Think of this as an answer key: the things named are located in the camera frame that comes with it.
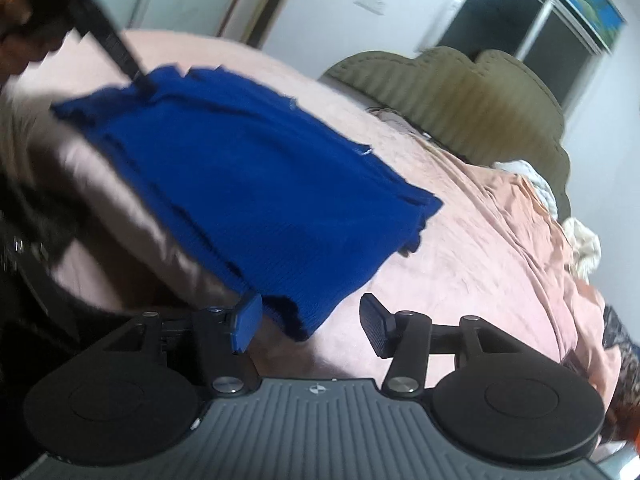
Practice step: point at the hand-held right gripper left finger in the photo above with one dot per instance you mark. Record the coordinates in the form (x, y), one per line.
(246, 322)

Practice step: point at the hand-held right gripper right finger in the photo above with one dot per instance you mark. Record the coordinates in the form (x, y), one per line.
(376, 325)

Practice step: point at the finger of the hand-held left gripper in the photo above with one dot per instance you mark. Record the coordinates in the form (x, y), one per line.
(112, 35)

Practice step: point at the blue beaded v-neck sweater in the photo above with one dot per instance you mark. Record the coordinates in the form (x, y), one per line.
(260, 195)

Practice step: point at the pink bed blanket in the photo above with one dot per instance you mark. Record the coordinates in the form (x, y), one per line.
(480, 270)

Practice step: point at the gold tower fan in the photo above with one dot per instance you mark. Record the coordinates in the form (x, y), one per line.
(277, 2)

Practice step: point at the white crumpled quilt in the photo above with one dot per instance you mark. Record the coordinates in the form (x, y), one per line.
(582, 245)

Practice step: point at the olive padded headboard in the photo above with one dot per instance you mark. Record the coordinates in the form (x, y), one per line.
(470, 105)

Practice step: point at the dark patterned cloth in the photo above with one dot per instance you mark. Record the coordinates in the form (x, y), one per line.
(622, 335)

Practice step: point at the orange object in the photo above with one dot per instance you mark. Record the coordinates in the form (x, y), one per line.
(627, 427)

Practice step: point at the dark sliding window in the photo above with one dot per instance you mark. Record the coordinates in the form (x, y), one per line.
(510, 25)

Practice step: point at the white wall socket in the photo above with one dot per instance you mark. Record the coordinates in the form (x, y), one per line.
(362, 1)
(379, 7)

